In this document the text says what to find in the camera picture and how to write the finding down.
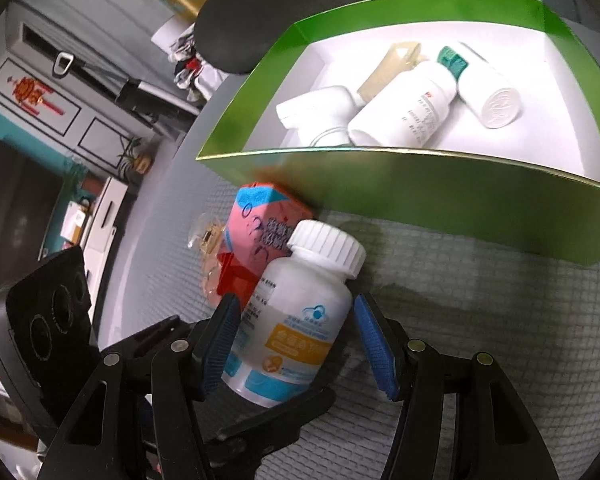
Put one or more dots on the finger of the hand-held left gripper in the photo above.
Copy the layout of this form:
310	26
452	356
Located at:
145	337
280	425

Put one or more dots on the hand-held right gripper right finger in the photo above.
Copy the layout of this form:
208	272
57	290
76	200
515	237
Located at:
375	350

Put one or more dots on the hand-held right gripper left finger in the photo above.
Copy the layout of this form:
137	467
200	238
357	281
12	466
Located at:
217	350

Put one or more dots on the white bottle orange blue label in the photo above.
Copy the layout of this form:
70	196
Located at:
300	310

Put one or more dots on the green cardboard box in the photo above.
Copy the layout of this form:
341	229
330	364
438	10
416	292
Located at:
430	195

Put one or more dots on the white bottle text label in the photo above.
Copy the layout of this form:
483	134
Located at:
405	110

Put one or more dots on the small plain white bottle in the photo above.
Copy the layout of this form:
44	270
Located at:
315	105

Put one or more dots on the translucent beige plastic case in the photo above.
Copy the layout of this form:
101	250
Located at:
380	77

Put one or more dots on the white bottle green band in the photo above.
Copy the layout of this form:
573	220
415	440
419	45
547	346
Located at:
490	95

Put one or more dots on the grey sofa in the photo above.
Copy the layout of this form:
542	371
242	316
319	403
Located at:
455	320

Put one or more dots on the clear plastic clip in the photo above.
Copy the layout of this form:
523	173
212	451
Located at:
207	245

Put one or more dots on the pink and blue carton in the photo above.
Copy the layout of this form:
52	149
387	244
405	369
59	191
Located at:
260	225

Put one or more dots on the white low cabinet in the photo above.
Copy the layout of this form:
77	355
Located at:
105	210

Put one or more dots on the black television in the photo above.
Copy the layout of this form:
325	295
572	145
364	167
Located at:
15	200

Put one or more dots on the potted plant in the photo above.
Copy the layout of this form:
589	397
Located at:
137	160

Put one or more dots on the black tripod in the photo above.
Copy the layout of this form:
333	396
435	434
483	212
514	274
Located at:
140	92

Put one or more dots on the red paper ornament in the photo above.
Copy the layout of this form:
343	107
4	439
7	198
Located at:
30	94

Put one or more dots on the pile of clothes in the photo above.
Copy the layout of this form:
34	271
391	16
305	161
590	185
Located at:
190	70

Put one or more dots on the white board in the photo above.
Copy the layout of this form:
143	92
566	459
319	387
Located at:
167	35

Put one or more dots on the black cushion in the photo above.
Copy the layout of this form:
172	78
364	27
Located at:
230	35

